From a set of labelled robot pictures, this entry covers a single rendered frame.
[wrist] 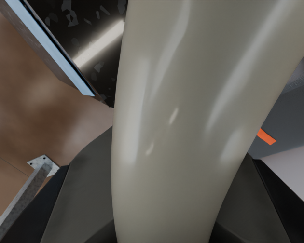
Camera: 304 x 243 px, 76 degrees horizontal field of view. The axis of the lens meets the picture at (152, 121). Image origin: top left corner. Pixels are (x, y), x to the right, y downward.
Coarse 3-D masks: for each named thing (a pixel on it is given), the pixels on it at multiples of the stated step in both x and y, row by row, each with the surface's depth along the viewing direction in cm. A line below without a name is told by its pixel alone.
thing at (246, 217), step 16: (240, 176) 8; (256, 176) 8; (240, 192) 7; (256, 192) 7; (224, 208) 7; (240, 208) 7; (256, 208) 7; (272, 208) 7; (224, 224) 6; (240, 224) 6; (256, 224) 6; (272, 224) 6; (224, 240) 6; (240, 240) 6; (256, 240) 6; (272, 240) 6; (288, 240) 6
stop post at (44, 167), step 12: (36, 168) 150; (48, 168) 152; (36, 180) 140; (24, 192) 129; (36, 192) 137; (12, 204) 124; (24, 204) 127; (0, 216) 119; (12, 216) 118; (0, 228) 111
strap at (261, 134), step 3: (261, 129) 120; (258, 132) 121; (261, 132) 121; (264, 132) 121; (258, 135) 122; (261, 135) 122; (264, 135) 122; (267, 135) 122; (261, 138) 124; (264, 138) 123; (267, 138) 123; (270, 138) 123; (273, 138) 123; (267, 141) 125; (270, 141) 124; (273, 141) 124; (270, 144) 126
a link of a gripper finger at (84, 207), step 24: (96, 144) 10; (72, 168) 9; (96, 168) 9; (72, 192) 8; (96, 192) 8; (72, 216) 7; (96, 216) 7; (48, 240) 6; (72, 240) 6; (96, 240) 6
